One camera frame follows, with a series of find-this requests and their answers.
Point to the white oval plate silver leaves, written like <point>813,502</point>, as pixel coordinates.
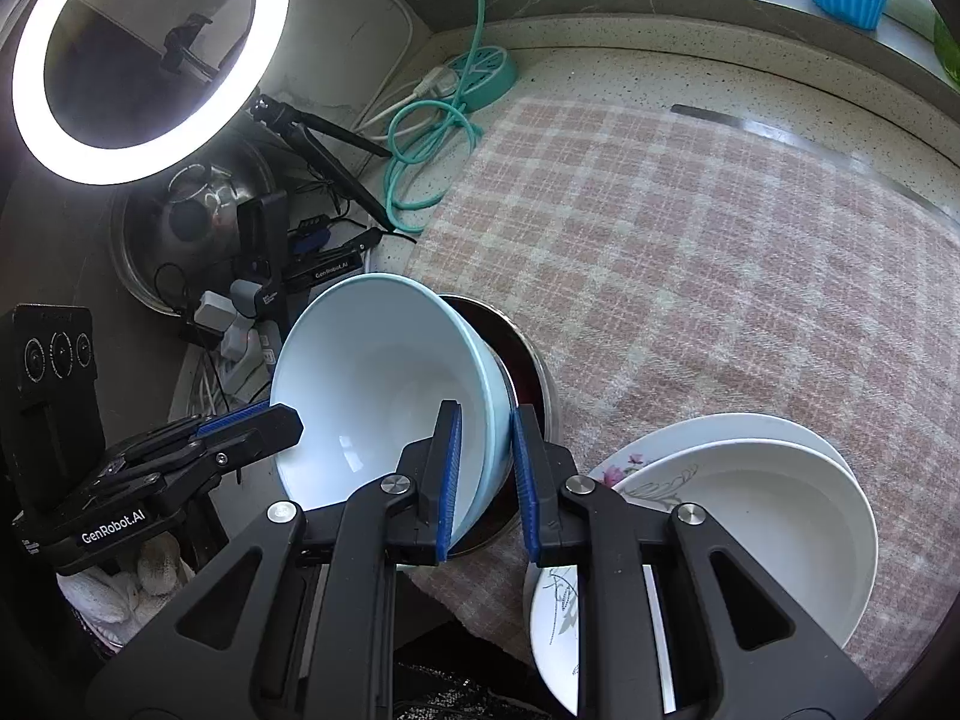
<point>750,540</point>

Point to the teal power strip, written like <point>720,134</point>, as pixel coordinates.
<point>495,82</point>

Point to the white plug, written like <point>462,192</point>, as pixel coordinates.
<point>431,82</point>

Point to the white power adapter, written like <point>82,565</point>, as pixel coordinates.
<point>212,311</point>

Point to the white power strip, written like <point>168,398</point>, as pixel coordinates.
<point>247,352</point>

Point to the grey power adapter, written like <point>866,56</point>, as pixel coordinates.
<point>246,294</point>

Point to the red bowl steel interior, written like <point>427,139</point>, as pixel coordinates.
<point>480,326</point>

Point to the dark patterned clothing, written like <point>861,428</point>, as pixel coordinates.
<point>450,690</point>

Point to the pink plaid cloth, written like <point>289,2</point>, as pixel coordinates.
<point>675,277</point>

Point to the large steel basin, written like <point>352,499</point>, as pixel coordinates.
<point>150,255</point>

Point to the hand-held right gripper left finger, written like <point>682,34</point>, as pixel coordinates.
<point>450,480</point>

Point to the deep white floral plate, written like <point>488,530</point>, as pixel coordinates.
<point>787,427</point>

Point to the light blue ceramic bowl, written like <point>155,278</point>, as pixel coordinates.
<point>360,375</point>

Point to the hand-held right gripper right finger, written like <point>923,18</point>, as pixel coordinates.
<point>525,487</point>

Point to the stainless steel bowl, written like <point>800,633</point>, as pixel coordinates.
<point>541,390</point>

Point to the person's left hand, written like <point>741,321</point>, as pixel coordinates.
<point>127,592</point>

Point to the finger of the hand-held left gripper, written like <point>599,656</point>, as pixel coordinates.
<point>232,420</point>
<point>255,435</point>

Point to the black tripod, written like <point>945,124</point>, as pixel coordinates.
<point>300,127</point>

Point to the black upright device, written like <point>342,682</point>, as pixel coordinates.
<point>262,240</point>

